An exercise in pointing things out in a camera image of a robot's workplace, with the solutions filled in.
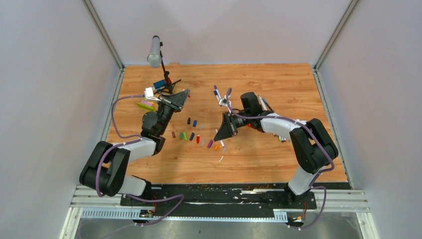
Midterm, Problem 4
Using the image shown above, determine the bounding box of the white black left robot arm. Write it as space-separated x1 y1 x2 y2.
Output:
79 88 190 206

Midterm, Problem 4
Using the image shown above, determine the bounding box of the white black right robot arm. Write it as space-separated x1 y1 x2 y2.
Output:
213 88 338 208

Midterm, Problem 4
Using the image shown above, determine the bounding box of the green pink yellow block stack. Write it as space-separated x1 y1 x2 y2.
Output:
137 100 157 112

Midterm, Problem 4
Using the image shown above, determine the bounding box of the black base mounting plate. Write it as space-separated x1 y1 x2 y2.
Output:
120 182 324 220

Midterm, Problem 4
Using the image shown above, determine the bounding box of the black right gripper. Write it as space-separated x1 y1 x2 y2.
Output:
214 111 251 141

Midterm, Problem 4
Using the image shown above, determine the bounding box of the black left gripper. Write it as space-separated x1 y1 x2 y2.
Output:
157 90 190 135

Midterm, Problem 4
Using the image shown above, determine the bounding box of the slotted grey cable duct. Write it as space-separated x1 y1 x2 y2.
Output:
80 208 289 223

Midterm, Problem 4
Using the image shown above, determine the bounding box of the blue red toy truck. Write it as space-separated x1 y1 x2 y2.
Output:
152 79 173 93

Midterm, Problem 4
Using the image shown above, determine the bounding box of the silver microphone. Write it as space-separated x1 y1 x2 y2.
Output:
147 35 162 68

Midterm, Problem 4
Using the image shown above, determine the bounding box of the dark blue pen cap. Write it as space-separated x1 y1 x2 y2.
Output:
189 132 195 141

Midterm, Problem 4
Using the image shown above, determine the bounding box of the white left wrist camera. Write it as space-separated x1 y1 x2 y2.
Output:
144 87 161 103

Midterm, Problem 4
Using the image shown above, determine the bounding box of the purple cap marker far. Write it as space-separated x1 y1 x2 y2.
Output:
213 85 221 101

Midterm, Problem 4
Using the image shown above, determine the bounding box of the purple pen cap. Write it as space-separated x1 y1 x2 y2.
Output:
207 139 213 148

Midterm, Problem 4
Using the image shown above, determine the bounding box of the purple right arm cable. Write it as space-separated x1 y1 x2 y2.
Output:
224 88 335 231

